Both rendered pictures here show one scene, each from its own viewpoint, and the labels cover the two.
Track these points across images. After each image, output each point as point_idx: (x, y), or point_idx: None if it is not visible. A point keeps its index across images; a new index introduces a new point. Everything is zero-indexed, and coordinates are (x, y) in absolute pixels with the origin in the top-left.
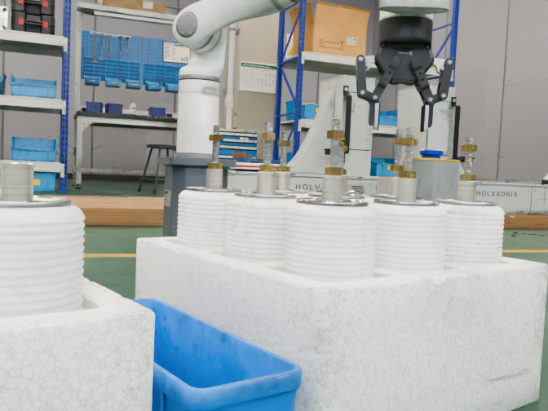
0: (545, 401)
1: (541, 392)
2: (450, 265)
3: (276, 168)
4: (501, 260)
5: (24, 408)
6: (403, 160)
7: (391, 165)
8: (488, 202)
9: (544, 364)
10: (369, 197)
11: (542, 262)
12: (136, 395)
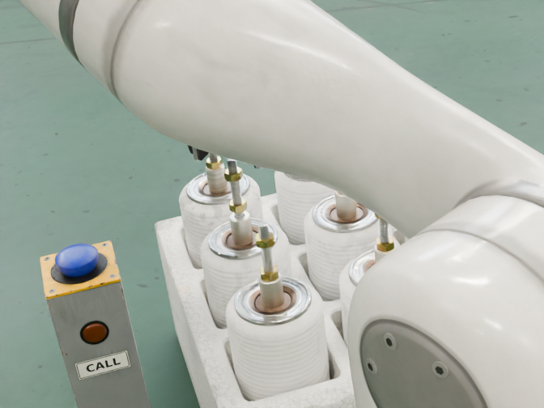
0: (171, 330)
1: (155, 344)
2: (271, 213)
3: (393, 244)
4: (181, 238)
5: None
6: (120, 281)
7: (245, 203)
8: (199, 180)
9: (70, 397)
10: (281, 239)
11: (157, 223)
12: None
